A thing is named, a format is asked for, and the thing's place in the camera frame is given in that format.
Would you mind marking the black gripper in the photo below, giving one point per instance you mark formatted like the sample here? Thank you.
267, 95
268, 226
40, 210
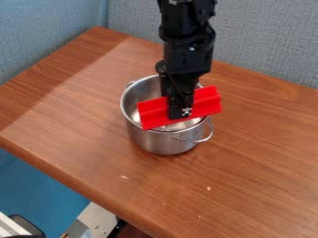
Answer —
185, 57

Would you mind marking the red rectangular block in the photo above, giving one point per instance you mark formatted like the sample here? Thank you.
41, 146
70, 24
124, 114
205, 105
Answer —
153, 109

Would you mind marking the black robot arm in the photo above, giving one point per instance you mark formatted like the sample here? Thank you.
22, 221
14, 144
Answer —
184, 17

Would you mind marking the stainless steel pot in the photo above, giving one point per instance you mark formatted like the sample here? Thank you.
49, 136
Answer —
165, 140

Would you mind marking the white table leg frame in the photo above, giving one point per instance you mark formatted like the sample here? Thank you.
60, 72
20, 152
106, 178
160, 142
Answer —
93, 223

